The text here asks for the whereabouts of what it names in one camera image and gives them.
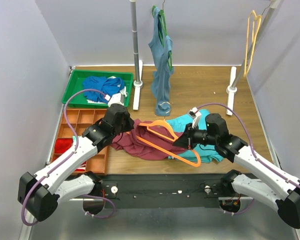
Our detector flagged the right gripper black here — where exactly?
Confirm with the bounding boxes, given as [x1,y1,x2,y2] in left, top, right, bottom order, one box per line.
[172,122,218,149]

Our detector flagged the maroon tank top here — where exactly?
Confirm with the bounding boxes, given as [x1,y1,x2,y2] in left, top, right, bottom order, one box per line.
[110,119,186,161]

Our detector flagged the orange plastic hanger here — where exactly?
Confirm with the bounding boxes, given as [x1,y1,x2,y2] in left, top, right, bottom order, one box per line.
[136,101,202,168]

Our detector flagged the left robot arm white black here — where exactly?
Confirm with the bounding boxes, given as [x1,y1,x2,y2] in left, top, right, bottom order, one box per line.
[17,103,134,226]

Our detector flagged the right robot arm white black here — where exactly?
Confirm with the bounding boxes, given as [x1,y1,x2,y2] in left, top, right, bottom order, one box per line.
[173,113,300,229]

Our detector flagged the grey-blue tank top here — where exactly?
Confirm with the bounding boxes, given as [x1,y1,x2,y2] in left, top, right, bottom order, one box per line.
[148,8,174,116]

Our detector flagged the green plastic hanger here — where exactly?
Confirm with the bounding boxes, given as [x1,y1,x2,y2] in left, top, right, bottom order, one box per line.
[151,3,173,71]

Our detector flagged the yellow plastic hanger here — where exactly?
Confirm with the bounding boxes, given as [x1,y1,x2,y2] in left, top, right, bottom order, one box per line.
[243,10,263,77]

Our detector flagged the turquoise folded shorts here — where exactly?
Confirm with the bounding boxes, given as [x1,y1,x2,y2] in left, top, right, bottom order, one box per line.
[166,109,223,163]

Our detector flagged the left rack foot white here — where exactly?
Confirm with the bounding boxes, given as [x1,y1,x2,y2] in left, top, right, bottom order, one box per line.
[132,60,143,111]

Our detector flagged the rack foot white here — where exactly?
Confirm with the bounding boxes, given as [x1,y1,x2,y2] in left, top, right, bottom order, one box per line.
[132,60,143,111]
[226,66,237,116]

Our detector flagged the blue shirt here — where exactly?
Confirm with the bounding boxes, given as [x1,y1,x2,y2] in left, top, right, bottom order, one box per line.
[82,75,126,104]

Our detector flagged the left rack pole silver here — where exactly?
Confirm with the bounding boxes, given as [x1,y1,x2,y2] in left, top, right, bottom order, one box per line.
[129,0,143,88]

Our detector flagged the rack pole silver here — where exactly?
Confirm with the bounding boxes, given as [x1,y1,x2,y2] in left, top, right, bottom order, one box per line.
[226,0,281,94]
[129,0,143,88]

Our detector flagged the green plastic tray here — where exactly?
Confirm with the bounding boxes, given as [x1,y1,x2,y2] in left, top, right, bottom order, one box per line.
[62,70,134,109]

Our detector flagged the orange compartment organizer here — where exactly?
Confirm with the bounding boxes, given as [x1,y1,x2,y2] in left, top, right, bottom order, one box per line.
[49,108,109,175]

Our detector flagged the mint green cloth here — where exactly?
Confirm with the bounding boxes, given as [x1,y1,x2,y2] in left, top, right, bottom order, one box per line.
[72,135,81,149]

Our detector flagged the red white striped cloth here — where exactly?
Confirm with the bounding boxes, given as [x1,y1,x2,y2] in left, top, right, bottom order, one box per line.
[74,161,87,173]

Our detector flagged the right rack foot white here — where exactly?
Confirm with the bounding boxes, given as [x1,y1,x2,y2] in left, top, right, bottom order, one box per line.
[226,66,237,116]

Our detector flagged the right rack pole silver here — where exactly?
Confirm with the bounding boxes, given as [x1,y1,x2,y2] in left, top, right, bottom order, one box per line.
[226,0,281,94]

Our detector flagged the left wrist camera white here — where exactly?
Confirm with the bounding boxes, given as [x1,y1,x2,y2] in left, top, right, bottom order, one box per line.
[104,92,125,107]

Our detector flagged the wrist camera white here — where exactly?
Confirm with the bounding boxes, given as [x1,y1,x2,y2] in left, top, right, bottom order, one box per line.
[187,107,202,129]
[104,92,125,107]

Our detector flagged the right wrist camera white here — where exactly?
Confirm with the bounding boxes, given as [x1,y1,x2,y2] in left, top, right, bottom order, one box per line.
[187,107,202,129]

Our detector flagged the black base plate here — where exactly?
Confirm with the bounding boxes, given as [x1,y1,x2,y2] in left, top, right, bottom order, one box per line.
[99,174,266,210]

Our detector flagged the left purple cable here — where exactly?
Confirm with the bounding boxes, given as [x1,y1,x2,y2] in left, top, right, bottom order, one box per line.
[20,88,110,227]

